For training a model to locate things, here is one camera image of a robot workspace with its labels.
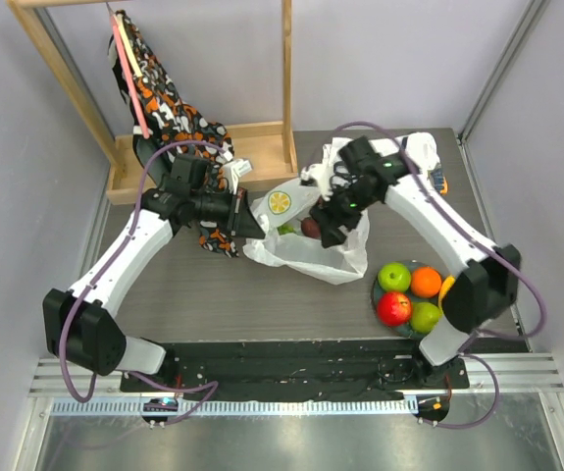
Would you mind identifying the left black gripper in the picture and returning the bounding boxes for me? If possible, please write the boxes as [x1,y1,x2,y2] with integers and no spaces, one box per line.
[190,184,265,238]

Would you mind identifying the fake dark red plum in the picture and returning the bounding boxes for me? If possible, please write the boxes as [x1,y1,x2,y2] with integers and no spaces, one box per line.
[300,218,321,239]

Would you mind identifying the white plastic bag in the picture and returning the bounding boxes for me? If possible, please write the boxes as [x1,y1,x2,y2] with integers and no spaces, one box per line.
[243,178,370,285]

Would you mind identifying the fake green apple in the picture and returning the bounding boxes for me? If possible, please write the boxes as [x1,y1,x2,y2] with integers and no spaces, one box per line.
[378,262,411,292]
[409,302,442,335]

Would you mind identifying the fake orange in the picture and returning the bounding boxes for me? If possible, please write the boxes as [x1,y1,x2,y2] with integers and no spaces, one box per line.
[410,266,443,298]

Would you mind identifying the fake red apple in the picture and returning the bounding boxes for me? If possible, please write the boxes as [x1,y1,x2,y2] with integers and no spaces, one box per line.
[376,291,413,327]

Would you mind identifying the fake yellow lemon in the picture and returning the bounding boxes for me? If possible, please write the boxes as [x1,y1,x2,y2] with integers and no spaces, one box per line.
[437,276,455,310]

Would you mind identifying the fake green grapes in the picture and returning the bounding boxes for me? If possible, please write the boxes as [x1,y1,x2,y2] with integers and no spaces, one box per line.
[277,224,296,236]

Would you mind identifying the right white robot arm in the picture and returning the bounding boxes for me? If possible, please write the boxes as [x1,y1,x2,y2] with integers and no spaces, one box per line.
[300,132,521,388]

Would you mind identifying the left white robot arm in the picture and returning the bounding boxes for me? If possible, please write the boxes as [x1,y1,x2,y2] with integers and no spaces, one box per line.
[43,155,265,392]

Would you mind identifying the wooden clothes rack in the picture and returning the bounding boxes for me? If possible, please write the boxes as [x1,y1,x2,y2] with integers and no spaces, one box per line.
[8,1,298,205]

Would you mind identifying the white printed t-shirt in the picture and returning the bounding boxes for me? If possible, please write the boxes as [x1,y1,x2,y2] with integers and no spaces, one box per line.
[322,132,448,195]

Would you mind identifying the orange black patterned garment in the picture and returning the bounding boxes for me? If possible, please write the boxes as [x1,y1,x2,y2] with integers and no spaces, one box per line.
[108,9,241,259]

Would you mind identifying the blue ceramic plate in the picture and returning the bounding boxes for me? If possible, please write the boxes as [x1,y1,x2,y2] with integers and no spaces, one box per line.
[371,260,446,340]

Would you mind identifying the pink clothes hanger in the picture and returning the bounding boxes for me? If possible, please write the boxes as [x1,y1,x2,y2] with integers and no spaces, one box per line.
[106,4,150,138]

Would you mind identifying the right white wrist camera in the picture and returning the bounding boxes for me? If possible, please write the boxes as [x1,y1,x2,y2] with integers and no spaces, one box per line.
[299,163,346,201]

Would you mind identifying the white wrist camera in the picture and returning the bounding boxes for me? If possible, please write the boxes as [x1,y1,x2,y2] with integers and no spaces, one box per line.
[222,159,253,193]
[299,163,346,201]

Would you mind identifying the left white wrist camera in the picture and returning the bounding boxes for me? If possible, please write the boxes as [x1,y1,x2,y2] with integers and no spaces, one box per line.
[222,159,253,193]

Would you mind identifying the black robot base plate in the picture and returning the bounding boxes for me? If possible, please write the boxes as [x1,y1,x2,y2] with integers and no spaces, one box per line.
[119,338,472,396]

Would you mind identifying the slotted cable duct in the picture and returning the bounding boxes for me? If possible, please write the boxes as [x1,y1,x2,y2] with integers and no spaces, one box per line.
[51,395,418,417]

